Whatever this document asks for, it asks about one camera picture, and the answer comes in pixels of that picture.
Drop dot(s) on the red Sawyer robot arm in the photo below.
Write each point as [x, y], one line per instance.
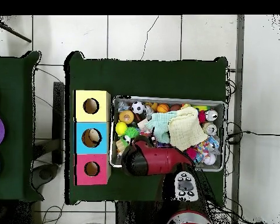
[158, 161]

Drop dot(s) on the wooden box with three holes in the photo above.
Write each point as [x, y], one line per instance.
[100, 144]

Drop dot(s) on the shallow clear plastic bin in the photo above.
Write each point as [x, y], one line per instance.
[189, 100]

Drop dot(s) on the green spiky ball with eyes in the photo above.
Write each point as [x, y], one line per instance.
[131, 131]

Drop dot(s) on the orange ball with holes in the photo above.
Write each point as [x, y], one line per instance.
[126, 116]

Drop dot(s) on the small soccer ball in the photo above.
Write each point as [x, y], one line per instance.
[138, 107]

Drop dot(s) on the light blue cloth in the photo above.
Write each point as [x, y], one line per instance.
[159, 123]

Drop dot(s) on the yellow ball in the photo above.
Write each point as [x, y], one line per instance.
[120, 128]

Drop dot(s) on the small orange basketball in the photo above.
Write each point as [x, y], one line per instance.
[163, 108]

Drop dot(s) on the cream waffle cloth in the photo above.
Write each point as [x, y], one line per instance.
[186, 130]

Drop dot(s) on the white baseball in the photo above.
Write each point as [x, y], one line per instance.
[210, 159]

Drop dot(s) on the black upright stand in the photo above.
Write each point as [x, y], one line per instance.
[58, 105]

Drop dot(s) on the grey stand foot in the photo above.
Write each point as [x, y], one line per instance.
[45, 173]

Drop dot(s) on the dark green side table cloth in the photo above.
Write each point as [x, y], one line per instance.
[11, 77]

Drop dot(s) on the black tripod leg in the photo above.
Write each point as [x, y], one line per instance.
[14, 33]

